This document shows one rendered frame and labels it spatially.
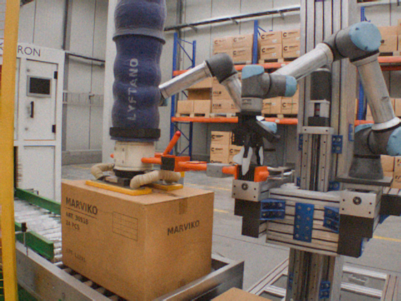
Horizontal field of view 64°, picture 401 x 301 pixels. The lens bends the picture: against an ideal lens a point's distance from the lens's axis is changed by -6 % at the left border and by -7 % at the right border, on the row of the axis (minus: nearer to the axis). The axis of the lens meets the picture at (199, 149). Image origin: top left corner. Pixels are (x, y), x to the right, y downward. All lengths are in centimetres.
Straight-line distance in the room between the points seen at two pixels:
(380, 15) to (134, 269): 938
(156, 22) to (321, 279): 146
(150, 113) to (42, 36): 991
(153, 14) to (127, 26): 12
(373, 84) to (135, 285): 117
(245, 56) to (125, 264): 836
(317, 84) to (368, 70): 38
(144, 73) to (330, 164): 97
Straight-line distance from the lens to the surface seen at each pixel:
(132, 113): 144
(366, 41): 136
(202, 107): 989
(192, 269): 149
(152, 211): 123
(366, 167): 154
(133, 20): 150
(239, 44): 953
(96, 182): 154
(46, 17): 1145
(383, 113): 143
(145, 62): 147
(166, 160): 133
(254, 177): 110
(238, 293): 151
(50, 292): 165
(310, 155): 172
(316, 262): 179
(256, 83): 114
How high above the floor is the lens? 121
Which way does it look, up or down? 3 degrees down
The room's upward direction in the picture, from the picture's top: 2 degrees clockwise
